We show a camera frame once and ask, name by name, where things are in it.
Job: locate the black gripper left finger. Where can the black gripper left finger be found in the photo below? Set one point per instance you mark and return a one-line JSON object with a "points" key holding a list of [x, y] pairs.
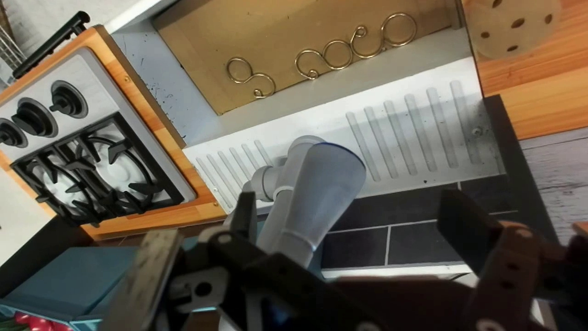
{"points": [[245, 216]]}

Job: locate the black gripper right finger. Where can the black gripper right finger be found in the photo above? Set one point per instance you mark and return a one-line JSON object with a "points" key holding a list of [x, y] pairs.
{"points": [[470, 227]]}

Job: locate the grey faucet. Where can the grey faucet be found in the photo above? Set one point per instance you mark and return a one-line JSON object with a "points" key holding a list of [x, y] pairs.
{"points": [[319, 190]]}

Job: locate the white sink with drainboard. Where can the white sink with drainboard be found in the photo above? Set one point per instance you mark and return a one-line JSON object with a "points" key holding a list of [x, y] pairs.
{"points": [[424, 117]]}

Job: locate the wooden countertop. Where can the wooden countertop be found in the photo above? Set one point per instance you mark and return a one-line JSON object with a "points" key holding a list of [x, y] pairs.
{"points": [[539, 85]]}

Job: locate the black burner grate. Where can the black burner grate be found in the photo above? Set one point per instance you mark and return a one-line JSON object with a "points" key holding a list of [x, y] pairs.
{"points": [[93, 177]]}

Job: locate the silver gas cooktop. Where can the silver gas cooktop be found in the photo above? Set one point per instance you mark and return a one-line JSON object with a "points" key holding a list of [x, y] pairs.
{"points": [[93, 159]]}

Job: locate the black stove knob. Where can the black stove knob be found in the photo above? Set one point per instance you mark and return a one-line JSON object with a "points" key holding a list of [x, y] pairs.
{"points": [[12, 133], [34, 118], [69, 100]]}

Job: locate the red toy food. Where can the red toy food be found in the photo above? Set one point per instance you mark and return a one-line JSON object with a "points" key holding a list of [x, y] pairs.
{"points": [[34, 323]]}

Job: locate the black vertical frame post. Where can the black vertical frame post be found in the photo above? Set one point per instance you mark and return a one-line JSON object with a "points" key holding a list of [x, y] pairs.
{"points": [[521, 166]]}

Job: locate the grey wood wall panel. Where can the grey wood wall panel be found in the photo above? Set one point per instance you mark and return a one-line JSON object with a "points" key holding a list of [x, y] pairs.
{"points": [[561, 177]]}

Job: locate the toy stove with wooden frame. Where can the toy stove with wooden frame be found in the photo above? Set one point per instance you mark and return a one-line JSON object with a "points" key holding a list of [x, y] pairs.
{"points": [[148, 104]]}

